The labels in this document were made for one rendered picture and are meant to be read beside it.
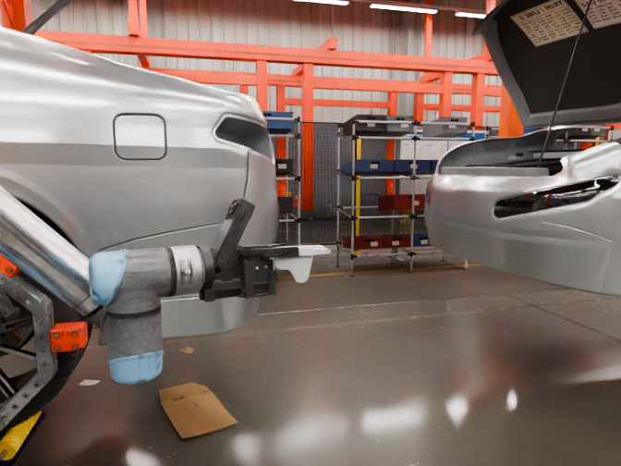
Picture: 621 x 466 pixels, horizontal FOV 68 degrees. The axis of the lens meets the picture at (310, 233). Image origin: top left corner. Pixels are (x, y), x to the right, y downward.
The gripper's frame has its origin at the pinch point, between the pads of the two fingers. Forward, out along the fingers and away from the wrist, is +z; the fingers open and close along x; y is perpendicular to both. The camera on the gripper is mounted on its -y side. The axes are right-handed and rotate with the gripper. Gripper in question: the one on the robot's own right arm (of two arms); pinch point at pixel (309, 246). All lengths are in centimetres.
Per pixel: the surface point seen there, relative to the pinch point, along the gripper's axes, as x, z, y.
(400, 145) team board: -433, 406, -107
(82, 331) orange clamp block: -86, -32, 25
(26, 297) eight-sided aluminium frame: -88, -46, 13
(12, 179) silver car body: -106, -48, -23
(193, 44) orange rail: -614, 171, -280
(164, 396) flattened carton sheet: -210, 16, 94
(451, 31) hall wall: -746, 867, -461
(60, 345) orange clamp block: -87, -38, 29
